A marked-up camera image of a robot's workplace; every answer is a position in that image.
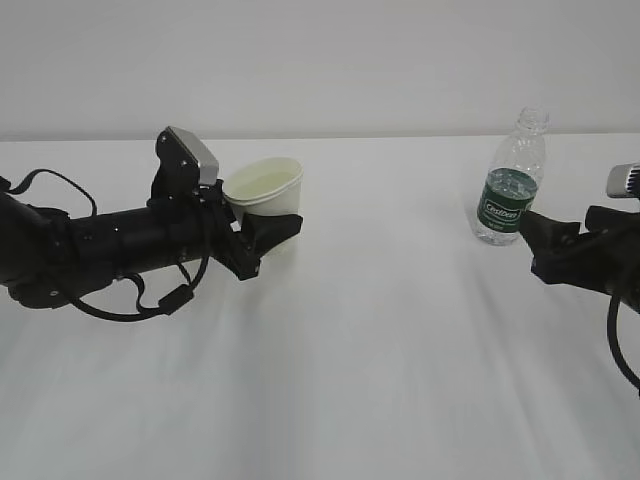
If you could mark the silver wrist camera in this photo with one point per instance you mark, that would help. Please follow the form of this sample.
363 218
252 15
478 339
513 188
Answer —
186 163
623 181

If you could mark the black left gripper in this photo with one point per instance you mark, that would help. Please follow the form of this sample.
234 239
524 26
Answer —
198 223

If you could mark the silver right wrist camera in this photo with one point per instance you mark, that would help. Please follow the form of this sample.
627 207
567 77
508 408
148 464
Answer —
623 181

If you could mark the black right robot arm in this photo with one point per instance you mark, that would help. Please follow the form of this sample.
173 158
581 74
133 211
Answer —
631 300

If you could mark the clear green-label water bottle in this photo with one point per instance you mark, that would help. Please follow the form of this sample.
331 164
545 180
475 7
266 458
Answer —
513 179

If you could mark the white paper cup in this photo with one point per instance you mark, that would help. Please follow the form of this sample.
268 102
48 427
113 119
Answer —
268 187

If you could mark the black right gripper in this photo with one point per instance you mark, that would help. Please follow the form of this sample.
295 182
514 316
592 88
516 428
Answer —
592 255

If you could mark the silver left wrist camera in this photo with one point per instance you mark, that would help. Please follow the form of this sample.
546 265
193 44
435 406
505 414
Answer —
186 163

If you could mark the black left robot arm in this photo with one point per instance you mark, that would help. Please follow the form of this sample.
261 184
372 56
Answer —
50 260

